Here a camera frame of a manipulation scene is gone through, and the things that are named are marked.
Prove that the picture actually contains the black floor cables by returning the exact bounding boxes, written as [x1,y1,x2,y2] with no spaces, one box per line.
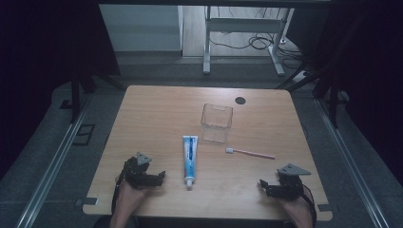
[208,7,306,69]

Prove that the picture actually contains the dark curtain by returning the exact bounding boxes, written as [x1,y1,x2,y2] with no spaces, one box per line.
[286,0,403,179]
[0,0,122,181]

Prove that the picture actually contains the black metal stand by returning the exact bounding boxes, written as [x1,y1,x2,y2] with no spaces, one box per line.
[275,63,341,129]
[69,67,126,124]

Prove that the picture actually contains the person's right hand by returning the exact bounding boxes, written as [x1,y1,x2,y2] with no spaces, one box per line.
[279,196,315,222]

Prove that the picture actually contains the white desk frame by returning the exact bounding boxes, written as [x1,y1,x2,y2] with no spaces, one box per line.
[202,5,296,77]

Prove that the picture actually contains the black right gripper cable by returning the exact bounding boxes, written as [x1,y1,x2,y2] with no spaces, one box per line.
[302,184,318,228]

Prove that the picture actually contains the metal floor rail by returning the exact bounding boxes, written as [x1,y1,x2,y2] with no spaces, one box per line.
[315,98,383,228]
[14,94,93,228]

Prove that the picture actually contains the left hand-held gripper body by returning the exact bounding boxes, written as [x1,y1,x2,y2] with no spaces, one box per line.
[122,152,160,190]

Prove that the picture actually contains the person's left hand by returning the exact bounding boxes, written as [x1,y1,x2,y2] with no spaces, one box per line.
[117,179,151,212]

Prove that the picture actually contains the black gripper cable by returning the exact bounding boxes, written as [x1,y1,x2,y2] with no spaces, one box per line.
[302,184,318,228]
[110,170,127,214]

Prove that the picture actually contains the clear plastic container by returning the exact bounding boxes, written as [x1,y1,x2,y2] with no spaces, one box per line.
[200,103,235,144]

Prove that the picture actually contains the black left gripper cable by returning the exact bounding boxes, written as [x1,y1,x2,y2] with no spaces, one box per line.
[110,170,127,214]

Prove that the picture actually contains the pink toothbrush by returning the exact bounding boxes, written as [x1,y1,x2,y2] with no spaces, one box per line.
[224,146,277,161]

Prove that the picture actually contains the blue white toothpaste tube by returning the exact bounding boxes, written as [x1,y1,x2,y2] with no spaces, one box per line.
[182,135,199,191]

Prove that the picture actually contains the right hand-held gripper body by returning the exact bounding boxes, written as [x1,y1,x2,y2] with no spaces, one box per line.
[271,162,312,201]

